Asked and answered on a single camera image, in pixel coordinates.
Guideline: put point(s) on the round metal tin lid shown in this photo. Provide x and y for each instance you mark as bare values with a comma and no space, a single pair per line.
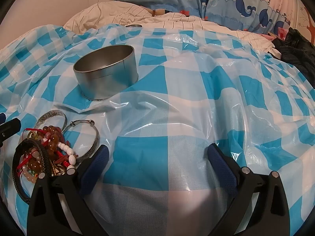
134,26

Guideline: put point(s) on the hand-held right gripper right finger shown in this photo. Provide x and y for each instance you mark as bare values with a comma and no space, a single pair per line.
222,167

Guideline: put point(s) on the blue checkered plastic sheet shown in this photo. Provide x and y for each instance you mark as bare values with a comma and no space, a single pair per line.
172,91

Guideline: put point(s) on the tree wall sticker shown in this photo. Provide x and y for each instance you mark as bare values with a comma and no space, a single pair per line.
307,17

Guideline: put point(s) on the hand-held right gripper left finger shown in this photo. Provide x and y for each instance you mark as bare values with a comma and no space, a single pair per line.
97,164

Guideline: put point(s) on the silver bangle with clasp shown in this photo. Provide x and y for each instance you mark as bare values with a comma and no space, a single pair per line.
96,140

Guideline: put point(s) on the pink cloth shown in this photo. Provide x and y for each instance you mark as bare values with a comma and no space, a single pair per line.
280,32

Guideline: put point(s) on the round metal tin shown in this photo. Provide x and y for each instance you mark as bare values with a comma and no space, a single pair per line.
105,78

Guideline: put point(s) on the dark clothing pile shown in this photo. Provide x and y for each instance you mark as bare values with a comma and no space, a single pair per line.
297,51

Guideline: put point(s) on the engraved silver bangle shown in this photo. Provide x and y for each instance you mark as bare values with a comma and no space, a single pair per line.
49,115

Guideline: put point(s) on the white striped duvet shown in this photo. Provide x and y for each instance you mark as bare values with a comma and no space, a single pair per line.
160,21

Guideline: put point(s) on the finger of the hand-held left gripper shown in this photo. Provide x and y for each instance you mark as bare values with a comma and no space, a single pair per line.
2,117
9,127

